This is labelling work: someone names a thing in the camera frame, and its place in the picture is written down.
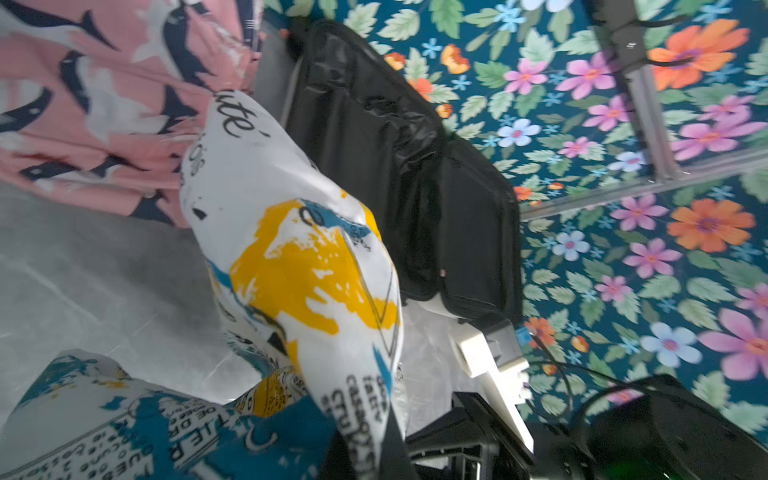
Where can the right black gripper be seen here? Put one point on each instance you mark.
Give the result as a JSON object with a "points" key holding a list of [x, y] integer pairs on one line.
{"points": [[470, 441]]}

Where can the white hard-shell suitcase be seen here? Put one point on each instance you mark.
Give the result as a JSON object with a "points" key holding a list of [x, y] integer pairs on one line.
{"points": [[448, 218]]}

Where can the white yellow printed garment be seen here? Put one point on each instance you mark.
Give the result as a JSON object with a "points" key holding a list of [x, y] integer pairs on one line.
{"points": [[307, 294]]}

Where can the pink patterned garment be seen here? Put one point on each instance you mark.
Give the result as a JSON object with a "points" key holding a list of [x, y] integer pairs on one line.
{"points": [[101, 99]]}

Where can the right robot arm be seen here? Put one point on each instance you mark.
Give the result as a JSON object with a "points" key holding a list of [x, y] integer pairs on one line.
{"points": [[665, 433]]}

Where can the black wall hook rack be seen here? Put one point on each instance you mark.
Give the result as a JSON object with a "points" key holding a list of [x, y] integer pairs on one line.
{"points": [[621, 31]]}

